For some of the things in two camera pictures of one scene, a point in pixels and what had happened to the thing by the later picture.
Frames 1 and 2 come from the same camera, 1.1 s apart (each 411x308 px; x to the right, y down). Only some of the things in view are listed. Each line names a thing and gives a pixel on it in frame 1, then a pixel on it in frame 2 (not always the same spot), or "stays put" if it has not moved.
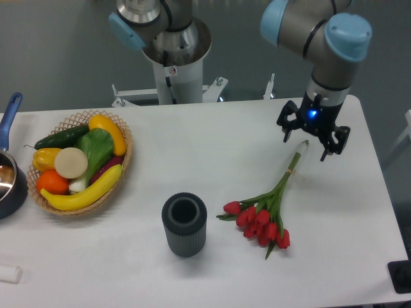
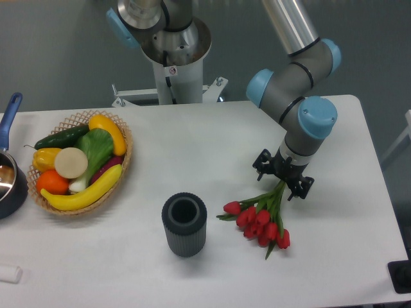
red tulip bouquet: x=259 y=215 stays put
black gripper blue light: x=317 y=117 -> x=286 y=170
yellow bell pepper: x=43 y=158 stays put
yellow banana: x=61 y=203 stays put
